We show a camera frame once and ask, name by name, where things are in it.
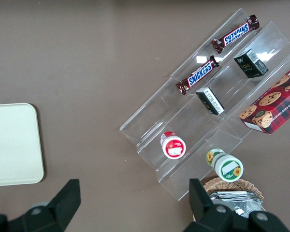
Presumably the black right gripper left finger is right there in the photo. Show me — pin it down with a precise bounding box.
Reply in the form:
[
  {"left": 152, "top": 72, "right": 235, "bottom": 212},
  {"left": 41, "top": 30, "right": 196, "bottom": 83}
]
[{"left": 0, "top": 178, "right": 81, "bottom": 232}]

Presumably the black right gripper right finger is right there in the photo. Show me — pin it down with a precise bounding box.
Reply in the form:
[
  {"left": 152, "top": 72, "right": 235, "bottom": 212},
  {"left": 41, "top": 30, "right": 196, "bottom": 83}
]
[{"left": 183, "top": 178, "right": 290, "bottom": 232}]

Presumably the light woven wicker basket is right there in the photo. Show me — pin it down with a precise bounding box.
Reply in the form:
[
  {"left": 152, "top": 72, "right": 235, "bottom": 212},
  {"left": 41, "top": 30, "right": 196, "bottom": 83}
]
[{"left": 201, "top": 177, "right": 267, "bottom": 222}]

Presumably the cream plastic serving tray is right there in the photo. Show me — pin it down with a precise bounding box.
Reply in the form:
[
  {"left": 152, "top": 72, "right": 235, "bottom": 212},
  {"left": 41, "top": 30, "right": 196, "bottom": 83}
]
[{"left": 0, "top": 102, "right": 44, "bottom": 187}]

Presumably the silver foil container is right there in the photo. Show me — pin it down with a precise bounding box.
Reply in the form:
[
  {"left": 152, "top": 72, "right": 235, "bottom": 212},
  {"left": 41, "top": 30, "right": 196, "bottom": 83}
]
[{"left": 209, "top": 190, "right": 264, "bottom": 219}]

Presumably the green sunflower yogurt cup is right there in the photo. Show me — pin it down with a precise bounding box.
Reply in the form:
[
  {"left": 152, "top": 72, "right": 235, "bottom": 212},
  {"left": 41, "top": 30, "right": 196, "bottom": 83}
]
[{"left": 205, "top": 147, "right": 244, "bottom": 182}]

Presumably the red lid yogurt cup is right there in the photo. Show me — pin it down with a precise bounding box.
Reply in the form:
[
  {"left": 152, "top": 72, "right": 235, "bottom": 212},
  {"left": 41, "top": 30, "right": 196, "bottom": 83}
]
[{"left": 160, "top": 131, "right": 187, "bottom": 160}]

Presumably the small black carton box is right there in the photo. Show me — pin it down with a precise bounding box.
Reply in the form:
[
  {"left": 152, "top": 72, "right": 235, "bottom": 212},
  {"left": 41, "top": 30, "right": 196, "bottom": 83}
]
[
  {"left": 195, "top": 87, "right": 225, "bottom": 115},
  {"left": 232, "top": 48, "right": 269, "bottom": 79}
]

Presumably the clear acrylic stepped stand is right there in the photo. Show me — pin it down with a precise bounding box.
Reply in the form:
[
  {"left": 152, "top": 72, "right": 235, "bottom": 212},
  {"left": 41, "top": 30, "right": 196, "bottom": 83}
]
[{"left": 119, "top": 8, "right": 290, "bottom": 202}]

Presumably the red tartan cookie box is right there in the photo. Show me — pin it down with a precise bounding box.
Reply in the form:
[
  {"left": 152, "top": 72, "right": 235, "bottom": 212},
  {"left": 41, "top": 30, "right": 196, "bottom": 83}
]
[{"left": 239, "top": 62, "right": 290, "bottom": 134}]

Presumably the Snickers chocolate bar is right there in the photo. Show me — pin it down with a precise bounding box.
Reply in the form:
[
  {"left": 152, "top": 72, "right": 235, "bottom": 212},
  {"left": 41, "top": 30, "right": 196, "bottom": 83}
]
[
  {"left": 175, "top": 55, "right": 220, "bottom": 96},
  {"left": 212, "top": 14, "right": 261, "bottom": 55}
]

